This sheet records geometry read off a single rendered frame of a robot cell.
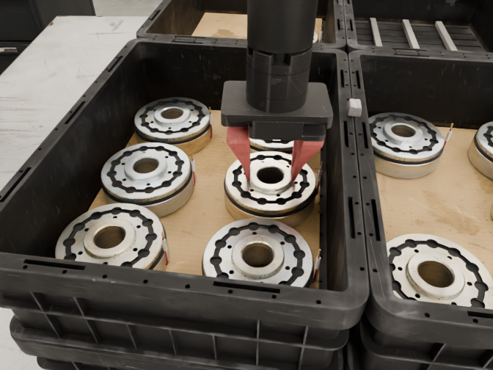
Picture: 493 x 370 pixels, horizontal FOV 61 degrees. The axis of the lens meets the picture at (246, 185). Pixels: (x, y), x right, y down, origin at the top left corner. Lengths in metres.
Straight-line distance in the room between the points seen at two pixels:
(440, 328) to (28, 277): 0.28
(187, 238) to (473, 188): 0.34
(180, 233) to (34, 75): 0.76
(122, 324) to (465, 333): 0.25
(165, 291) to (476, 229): 0.35
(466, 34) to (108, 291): 0.87
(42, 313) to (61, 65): 0.84
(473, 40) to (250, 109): 0.67
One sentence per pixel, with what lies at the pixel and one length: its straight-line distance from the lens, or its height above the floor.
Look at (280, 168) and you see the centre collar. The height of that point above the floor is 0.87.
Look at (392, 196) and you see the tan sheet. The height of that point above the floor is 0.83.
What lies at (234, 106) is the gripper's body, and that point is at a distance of 0.39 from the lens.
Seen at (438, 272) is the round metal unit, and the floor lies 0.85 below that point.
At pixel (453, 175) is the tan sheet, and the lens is 0.58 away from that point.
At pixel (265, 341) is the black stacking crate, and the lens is 0.34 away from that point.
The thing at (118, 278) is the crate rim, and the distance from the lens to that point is 0.30.
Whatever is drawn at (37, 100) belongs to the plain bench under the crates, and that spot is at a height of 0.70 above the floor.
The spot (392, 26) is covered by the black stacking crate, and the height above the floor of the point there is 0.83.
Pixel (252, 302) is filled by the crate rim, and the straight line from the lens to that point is 0.28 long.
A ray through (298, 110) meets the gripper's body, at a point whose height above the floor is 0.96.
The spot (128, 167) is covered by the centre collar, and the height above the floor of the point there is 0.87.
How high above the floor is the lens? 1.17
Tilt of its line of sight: 42 degrees down
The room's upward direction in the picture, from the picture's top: straight up
